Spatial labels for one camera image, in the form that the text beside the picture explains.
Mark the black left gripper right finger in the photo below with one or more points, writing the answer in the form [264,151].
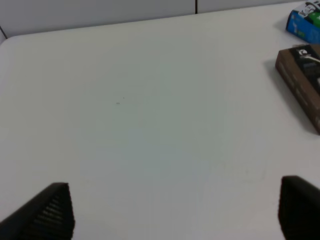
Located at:
[299,209]

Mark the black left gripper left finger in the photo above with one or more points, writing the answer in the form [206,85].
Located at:
[47,216]

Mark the brown black capsule box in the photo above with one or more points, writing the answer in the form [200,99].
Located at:
[299,67]

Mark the blue green toothpaste box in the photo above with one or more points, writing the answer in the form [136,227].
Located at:
[304,22]

